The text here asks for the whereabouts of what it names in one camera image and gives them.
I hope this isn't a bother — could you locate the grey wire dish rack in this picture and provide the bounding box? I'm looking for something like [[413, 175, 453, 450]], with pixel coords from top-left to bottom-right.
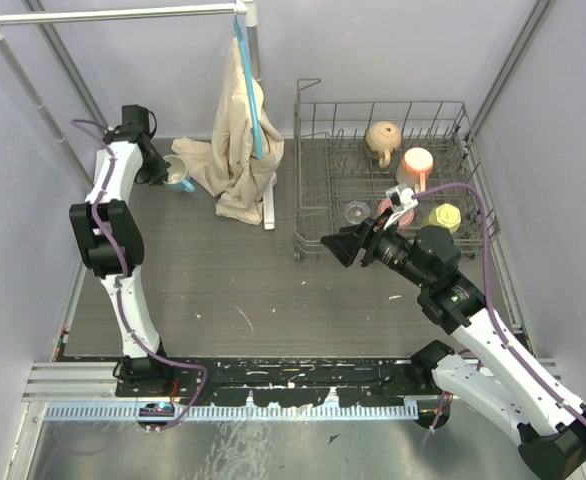
[[294, 78, 484, 260]]

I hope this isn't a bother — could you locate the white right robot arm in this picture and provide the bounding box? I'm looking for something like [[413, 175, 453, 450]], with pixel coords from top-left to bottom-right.
[[321, 218, 586, 479]]

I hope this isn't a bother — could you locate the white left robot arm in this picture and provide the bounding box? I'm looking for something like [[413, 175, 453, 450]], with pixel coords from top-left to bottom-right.
[[69, 104, 173, 396]]

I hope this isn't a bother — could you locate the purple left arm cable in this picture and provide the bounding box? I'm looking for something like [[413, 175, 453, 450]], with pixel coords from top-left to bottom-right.
[[72, 118, 209, 434]]

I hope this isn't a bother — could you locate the slotted cable duct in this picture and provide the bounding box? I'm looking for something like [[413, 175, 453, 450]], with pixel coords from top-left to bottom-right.
[[43, 400, 419, 422]]

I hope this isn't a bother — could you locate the clear glass cup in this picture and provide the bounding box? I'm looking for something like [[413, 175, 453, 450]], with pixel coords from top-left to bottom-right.
[[343, 200, 371, 230]]

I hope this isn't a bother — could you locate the peach pink mug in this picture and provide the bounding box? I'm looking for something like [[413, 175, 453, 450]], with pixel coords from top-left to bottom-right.
[[396, 147, 434, 193]]

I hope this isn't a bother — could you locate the blue clothes hanger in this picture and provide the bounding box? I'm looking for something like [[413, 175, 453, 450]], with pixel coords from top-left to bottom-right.
[[233, 15, 264, 160]]

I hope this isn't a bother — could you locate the light blue mug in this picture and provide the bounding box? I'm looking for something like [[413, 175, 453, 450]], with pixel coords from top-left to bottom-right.
[[163, 154, 195, 193]]

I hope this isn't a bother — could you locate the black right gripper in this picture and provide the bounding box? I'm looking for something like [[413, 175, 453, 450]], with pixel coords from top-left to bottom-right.
[[321, 206, 431, 290]]

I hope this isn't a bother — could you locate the beige round mug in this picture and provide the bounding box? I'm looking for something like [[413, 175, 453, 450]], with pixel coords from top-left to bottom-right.
[[365, 121, 402, 169]]

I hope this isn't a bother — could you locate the yellow-green mug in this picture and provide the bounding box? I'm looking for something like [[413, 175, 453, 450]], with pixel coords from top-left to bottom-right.
[[420, 203, 462, 233]]

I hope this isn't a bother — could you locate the white metal clothes rack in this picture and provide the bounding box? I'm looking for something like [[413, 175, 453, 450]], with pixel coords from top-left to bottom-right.
[[0, 0, 277, 231]]

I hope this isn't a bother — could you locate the beige cloth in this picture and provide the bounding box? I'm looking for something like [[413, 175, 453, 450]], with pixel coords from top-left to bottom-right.
[[171, 40, 284, 225]]

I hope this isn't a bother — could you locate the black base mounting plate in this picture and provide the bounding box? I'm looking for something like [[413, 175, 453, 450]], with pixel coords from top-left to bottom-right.
[[112, 357, 441, 408]]

